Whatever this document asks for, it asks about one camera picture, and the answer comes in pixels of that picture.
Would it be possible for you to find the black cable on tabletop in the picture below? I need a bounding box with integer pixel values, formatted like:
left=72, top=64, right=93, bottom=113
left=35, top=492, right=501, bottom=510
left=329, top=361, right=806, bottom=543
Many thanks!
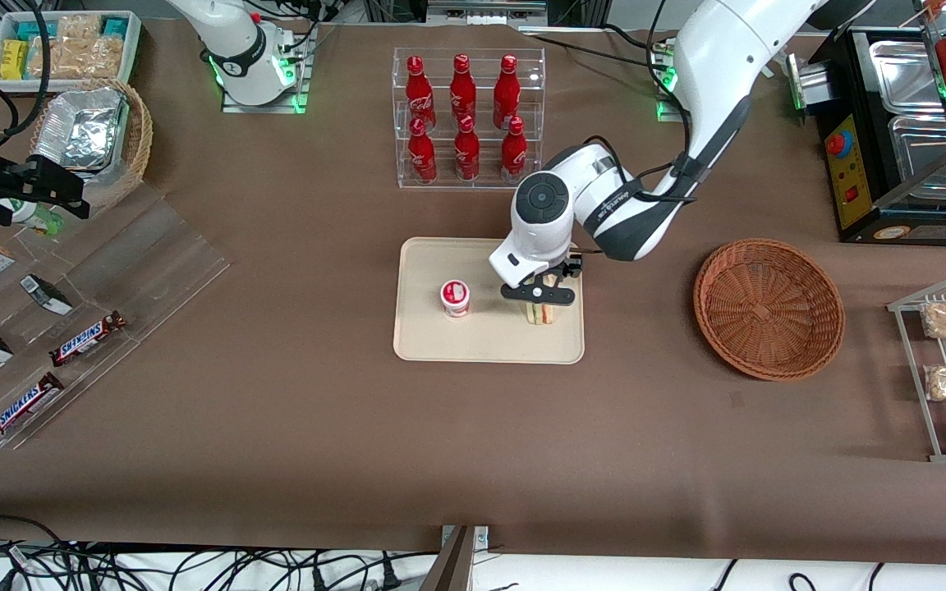
left=521, top=23, right=681, bottom=65

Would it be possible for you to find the green label small bottle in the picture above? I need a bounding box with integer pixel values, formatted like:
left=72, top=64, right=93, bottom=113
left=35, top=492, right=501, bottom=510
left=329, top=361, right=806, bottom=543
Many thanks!
left=0, top=197, right=65, bottom=237

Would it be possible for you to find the tan wicker basket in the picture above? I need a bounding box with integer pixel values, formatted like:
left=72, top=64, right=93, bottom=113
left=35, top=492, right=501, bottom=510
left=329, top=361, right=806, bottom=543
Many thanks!
left=30, top=80, right=154, bottom=210

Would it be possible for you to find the brown round wicker basket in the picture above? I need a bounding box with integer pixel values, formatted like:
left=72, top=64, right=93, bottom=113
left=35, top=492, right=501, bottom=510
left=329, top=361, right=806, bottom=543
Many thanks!
left=693, top=238, right=846, bottom=382

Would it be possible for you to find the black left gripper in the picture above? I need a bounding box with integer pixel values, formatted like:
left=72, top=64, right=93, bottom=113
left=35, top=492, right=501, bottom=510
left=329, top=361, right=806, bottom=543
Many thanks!
left=524, top=254, right=585, bottom=323

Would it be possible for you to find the white plastic bin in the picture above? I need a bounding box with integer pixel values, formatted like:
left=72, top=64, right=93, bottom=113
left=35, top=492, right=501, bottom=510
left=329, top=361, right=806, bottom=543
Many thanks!
left=0, top=11, right=143, bottom=93

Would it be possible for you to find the grey metal wire rack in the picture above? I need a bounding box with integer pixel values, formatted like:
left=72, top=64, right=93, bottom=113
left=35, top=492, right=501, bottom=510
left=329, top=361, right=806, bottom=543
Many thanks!
left=888, top=273, right=946, bottom=463

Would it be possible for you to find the metal clamp bracket post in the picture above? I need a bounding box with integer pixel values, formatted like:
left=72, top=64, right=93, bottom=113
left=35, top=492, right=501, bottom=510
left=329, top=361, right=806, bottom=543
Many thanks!
left=420, top=525, right=490, bottom=591

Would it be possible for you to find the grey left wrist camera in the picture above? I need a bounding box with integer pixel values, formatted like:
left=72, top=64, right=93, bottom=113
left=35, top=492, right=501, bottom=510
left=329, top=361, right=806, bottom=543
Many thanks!
left=502, top=277, right=581, bottom=307

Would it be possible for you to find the red white yogurt cup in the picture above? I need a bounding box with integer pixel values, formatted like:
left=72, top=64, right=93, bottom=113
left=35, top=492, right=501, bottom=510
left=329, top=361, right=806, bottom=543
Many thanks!
left=440, top=280, right=471, bottom=318

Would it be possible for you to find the silver metal box device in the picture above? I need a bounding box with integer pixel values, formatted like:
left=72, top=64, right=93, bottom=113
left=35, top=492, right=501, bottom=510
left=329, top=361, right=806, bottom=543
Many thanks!
left=785, top=54, right=839, bottom=112

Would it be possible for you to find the black food warmer cabinet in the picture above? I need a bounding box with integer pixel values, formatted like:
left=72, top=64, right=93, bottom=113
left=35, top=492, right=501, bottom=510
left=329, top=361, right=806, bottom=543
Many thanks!
left=810, top=25, right=946, bottom=245

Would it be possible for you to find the clear rice cracker bag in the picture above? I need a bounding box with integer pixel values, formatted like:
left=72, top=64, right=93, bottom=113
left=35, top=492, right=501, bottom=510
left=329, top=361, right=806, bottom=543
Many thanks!
left=28, top=15, right=125, bottom=80

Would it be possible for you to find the brown table cloth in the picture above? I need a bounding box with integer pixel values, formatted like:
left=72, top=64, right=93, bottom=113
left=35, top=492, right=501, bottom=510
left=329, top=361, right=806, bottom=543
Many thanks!
left=0, top=16, right=946, bottom=567

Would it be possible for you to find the brown snickers bar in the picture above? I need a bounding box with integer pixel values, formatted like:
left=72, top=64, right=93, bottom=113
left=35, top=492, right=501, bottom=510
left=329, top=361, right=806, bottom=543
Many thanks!
left=0, top=372, right=65, bottom=444
left=48, top=310, right=127, bottom=367

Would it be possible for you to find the steel warmer pan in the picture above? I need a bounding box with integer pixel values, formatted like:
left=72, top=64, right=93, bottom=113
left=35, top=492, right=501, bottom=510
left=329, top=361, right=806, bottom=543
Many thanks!
left=888, top=115, right=946, bottom=177
left=869, top=39, right=946, bottom=116

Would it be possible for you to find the yellow snack pack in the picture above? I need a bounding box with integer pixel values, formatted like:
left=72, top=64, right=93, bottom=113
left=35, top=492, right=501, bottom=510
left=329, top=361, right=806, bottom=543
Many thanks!
left=1, top=39, right=29, bottom=80

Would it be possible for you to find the black looped hanging cable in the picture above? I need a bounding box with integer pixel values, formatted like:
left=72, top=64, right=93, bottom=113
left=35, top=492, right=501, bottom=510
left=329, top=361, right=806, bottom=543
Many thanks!
left=0, top=0, right=53, bottom=150

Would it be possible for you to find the silver foil container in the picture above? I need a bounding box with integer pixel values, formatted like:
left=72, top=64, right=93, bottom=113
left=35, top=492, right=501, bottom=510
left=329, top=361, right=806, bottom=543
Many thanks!
left=34, top=89, right=129, bottom=173

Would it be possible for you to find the red cola bottle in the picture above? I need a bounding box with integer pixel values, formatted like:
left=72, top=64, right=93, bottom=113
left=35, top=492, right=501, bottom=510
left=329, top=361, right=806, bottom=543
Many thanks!
left=406, top=56, right=437, bottom=132
left=500, top=117, right=528, bottom=184
left=494, top=55, right=521, bottom=130
left=407, top=117, right=439, bottom=185
left=453, top=115, right=480, bottom=182
left=450, top=54, right=476, bottom=124

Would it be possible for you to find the beige plastic tray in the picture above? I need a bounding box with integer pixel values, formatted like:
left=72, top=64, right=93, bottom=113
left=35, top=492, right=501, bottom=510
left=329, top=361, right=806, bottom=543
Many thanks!
left=393, top=238, right=585, bottom=364

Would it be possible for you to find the clear acrylic display stand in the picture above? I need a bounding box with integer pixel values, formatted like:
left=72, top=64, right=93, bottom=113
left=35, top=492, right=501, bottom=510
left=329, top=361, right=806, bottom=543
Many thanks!
left=0, top=181, right=232, bottom=451

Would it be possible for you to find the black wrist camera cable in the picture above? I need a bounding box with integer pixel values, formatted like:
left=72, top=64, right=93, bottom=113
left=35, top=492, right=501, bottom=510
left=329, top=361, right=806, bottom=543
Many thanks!
left=580, top=135, right=697, bottom=257

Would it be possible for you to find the clear acrylic bottle rack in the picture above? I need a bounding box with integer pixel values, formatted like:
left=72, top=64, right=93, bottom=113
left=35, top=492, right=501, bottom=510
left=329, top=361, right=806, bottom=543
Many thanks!
left=393, top=47, right=546, bottom=191

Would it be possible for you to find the black floor cable bundle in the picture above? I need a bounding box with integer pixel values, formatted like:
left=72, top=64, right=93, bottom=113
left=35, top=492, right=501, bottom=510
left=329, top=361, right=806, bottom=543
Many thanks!
left=0, top=515, right=441, bottom=591

